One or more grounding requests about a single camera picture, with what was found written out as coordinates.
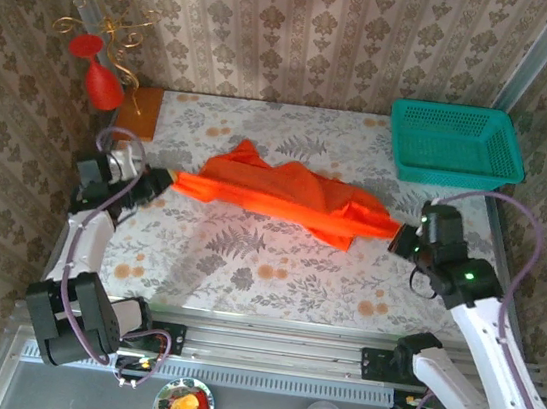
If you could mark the orange t-shirt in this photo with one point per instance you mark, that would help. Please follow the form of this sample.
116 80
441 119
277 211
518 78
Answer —
279 200

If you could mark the red plastic goblet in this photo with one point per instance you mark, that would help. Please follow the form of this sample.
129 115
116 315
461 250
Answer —
103 83

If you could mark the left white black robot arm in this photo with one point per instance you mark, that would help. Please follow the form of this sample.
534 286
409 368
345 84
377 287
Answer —
84 240

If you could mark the brown wooden base board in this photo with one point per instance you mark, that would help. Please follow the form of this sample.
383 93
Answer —
138 118

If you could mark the teal plastic basket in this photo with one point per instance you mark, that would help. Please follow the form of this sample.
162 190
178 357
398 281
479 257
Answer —
459 138

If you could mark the floral tablecloth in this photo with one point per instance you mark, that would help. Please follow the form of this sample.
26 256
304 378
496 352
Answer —
244 271

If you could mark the patterned plate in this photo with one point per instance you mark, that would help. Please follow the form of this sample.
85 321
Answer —
162 401

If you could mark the red yellow snack wrapper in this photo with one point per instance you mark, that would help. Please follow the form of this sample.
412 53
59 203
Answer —
186 407

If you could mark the aluminium mounting rail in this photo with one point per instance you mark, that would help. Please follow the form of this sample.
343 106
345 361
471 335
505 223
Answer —
274 351

